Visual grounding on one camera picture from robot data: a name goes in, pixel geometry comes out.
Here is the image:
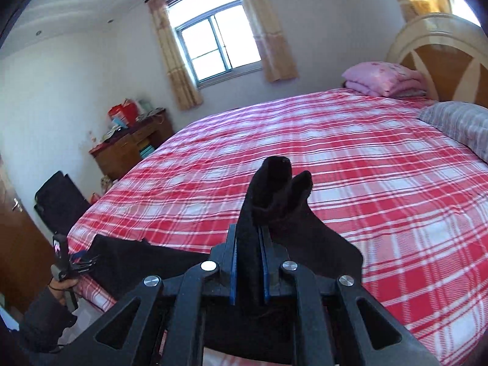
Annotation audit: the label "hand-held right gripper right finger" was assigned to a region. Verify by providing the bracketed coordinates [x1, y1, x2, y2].
[259, 225, 440, 366]

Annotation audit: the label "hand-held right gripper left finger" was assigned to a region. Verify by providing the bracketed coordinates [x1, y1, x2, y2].
[65, 225, 239, 366]

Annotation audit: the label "black pants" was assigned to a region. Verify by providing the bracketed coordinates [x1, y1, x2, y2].
[88, 156, 364, 364]

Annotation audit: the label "person's left forearm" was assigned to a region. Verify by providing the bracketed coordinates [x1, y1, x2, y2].
[18, 285, 77, 354]

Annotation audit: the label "person's left hand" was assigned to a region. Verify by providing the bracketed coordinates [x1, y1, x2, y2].
[49, 272, 79, 306]

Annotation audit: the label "brown wooden door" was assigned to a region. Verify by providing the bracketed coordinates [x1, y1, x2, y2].
[0, 152, 59, 315]

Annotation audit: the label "black chair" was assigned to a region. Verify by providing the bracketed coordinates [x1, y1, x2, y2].
[33, 170, 93, 238]

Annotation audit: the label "brown wooden desk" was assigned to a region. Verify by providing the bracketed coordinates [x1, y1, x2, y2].
[89, 108, 176, 182]

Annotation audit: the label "teal box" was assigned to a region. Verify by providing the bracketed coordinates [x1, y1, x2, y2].
[138, 139, 156, 160]

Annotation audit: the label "bed with red plaid sheet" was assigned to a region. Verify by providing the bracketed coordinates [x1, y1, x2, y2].
[66, 87, 488, 366]

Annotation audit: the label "red gift bag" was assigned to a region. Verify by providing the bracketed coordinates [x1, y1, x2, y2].
[107, 98, 140, 127]

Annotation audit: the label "beige patterned curtain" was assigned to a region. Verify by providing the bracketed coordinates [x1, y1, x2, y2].
[147, 0, 204, 112]
[232, 0, 299, 84]

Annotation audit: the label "folded pink blanket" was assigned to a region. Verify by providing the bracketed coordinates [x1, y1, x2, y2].
[340, 61, 428, 98]

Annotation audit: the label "sliding glass window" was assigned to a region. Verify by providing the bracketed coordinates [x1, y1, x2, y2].
[167, 0, 264, 89]

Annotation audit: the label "striped grey pillow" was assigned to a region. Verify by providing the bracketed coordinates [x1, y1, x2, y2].
[417, 101, 488, 163]

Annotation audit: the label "wooden bed headboard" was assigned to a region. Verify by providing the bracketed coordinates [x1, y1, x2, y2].
[386, 13, 488, 108]

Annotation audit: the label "large bright window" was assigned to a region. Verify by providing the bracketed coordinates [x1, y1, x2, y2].
[451, 0, 484, 28]

